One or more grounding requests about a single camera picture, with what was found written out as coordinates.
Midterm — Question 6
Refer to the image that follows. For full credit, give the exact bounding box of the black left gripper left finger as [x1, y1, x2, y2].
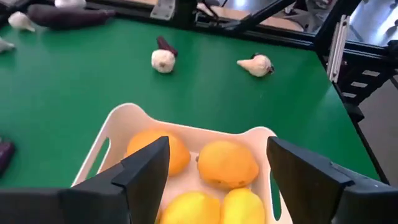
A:
[0, 136, 171, 224]

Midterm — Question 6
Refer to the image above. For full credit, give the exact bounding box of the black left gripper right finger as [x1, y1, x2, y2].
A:
[266, 136, 398, 224]

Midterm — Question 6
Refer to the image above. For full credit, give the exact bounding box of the yellow lemon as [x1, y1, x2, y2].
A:
[220, 187, 266, 224]
[157, 190, 221, 224]

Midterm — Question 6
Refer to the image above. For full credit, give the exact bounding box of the yellow-orange fruit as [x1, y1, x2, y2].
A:
[197, 139, 260, 191]

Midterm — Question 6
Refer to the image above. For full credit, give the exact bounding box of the deep orange fruit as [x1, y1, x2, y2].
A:
[125, 129, 192, 177]

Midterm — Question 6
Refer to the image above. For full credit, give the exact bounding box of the white long-stemmed garlic bulb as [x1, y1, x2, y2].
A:
[236, 53, 274, 78]

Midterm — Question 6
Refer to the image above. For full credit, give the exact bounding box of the large dark purple eggplant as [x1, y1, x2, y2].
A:
[27, 3, 116, 31]

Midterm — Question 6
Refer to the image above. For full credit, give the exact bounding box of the silver aluminium extrusion bar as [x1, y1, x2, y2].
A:
[326, 14, 351, 84]

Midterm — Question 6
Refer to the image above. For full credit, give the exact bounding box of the grey side table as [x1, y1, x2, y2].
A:
[347, 0, 398, 47]

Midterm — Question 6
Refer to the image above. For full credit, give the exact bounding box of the white plastic handled basket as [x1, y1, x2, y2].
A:
[70, 103, 293, 224]

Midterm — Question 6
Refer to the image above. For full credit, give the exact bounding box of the black slotted frame foot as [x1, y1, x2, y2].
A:
[337, 58, 398, 106]

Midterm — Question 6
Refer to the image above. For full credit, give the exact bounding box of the black table frame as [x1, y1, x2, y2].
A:
[0, 0, 398, 187]

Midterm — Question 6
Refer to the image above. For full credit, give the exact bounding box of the silver corner bracket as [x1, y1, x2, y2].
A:
[150, 0, 176, 21]

